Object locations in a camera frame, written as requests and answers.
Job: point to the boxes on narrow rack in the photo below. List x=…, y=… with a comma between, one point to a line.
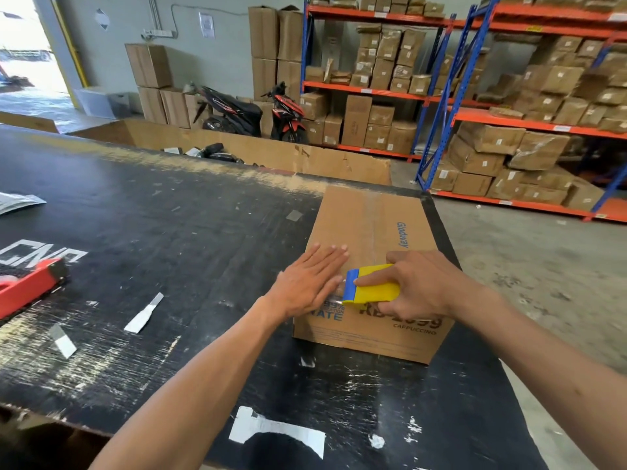
x=377, y=58

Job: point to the red tape dispenser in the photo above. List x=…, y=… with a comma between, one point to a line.
x=24, y=288

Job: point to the large open cardboard bin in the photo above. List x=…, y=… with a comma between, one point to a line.
x=274, y=154

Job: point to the diamond shaped wall sign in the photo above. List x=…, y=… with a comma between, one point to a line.
x=102, y=19

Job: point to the long white tape strip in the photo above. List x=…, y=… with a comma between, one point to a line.
x=143, y=315

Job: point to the white printed paper sheet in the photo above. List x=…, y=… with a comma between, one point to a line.
x=14, y=201

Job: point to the tall stack of cardboard boxes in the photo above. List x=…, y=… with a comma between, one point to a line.
x=272, y=43

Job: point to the person's left thumb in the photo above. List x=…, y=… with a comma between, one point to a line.
x=334, y=290

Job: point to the red black scooter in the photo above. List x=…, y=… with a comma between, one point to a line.
x=288, y=117

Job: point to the flat cardboard panel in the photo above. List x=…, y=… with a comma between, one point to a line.
x=27, y=122

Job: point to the large torn white label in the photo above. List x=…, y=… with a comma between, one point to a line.
x=274, y=430

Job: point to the white wall power strip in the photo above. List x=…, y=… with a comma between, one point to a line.
x=157, y=33

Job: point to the stack of floor cardboard boxes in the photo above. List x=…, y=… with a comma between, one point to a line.
x=156, y=88

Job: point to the wide orange blue shelf rack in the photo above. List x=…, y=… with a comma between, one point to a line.
x=534, y=123

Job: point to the narrow orange blue shelf rack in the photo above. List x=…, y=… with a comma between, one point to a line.
x=362, y=90

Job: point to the person's right forearm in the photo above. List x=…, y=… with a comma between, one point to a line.
x=553, y=367

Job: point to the grey plastic crate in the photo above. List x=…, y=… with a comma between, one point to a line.
x=100, y=103

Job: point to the person's left forearm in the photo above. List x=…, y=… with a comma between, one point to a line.
x=196, y=386

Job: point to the person's right fingers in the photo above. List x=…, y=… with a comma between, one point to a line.
x=376, y=278

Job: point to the person's left hand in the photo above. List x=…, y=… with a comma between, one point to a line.
x=301, y=286

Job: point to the brown cardboard box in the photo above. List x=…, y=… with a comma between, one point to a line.
x=372, y=225

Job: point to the person's right hand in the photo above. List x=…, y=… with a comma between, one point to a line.
x=431, y=283

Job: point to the small white label scrap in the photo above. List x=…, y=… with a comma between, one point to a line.
x=376, y=441

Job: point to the black item in bin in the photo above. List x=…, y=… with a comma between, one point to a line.
x=220, y=152

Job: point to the grey white tape strip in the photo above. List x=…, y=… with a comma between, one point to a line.
x=62, y=341

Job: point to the boxes on wide rack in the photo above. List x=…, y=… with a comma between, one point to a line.
x=539, y=156

